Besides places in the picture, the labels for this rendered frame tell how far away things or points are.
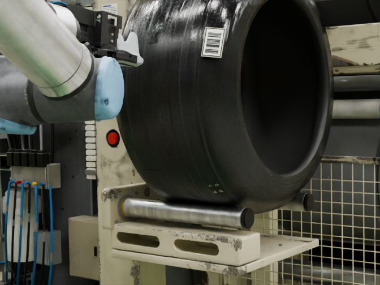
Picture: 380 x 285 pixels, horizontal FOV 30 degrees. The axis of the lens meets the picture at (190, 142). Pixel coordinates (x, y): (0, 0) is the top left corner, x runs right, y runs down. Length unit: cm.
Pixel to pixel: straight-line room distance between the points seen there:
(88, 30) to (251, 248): 58
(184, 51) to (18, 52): 56
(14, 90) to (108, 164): 78
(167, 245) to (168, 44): 45
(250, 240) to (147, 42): 47
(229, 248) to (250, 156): 20
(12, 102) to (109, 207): 66
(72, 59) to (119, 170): 86
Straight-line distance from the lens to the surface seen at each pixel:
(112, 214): 167
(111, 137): 179
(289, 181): 161
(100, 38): 124
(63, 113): 103
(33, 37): 90
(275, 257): 161
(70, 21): 118
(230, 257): 149
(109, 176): 181
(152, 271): 185
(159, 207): 162
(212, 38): 139
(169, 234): 158
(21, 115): 107
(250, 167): 147
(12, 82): 107
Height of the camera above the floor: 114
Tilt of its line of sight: 3 degrees down
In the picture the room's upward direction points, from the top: 1 degrees counter-clockwise
